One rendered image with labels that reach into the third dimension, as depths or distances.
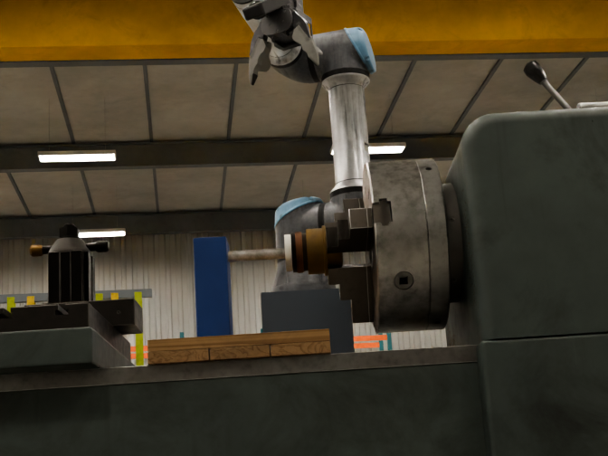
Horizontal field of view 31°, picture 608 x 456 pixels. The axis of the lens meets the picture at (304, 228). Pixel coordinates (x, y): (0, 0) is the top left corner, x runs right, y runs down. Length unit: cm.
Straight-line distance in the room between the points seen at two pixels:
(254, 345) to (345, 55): 102
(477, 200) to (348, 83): 85
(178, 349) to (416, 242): 44
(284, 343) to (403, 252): 26
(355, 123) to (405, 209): 73
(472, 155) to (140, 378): 66
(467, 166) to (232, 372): 52
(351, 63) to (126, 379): 110
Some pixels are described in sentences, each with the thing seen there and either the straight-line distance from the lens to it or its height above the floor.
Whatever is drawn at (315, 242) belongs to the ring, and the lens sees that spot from 201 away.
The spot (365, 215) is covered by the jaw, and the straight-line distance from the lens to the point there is 193.
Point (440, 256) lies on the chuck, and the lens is 191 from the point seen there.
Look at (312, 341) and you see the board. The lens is 184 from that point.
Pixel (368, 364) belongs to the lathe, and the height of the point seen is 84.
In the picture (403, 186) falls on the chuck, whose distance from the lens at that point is 194.
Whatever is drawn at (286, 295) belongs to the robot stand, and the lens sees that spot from 249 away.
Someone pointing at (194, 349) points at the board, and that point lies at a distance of 185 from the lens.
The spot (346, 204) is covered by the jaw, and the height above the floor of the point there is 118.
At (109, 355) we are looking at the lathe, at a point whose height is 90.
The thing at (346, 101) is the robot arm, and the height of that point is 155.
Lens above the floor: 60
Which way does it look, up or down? 15 degrees up
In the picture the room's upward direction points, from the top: 4 degrees counter-clockwise
